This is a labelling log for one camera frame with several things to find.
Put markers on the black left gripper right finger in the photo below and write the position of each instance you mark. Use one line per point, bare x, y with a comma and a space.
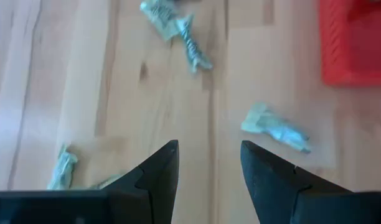
271, 186

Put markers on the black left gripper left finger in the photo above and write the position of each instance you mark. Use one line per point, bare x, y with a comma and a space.
153, 186

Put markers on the bagged screw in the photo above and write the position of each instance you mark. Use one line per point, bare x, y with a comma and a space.
271, 126
64, 169

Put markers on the bagged screw lower left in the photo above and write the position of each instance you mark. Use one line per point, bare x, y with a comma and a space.
64, 169

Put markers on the red slotted plastic basket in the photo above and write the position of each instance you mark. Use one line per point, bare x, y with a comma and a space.
336, 46

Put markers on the bagged screw right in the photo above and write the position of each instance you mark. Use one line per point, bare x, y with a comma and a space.
271, 126

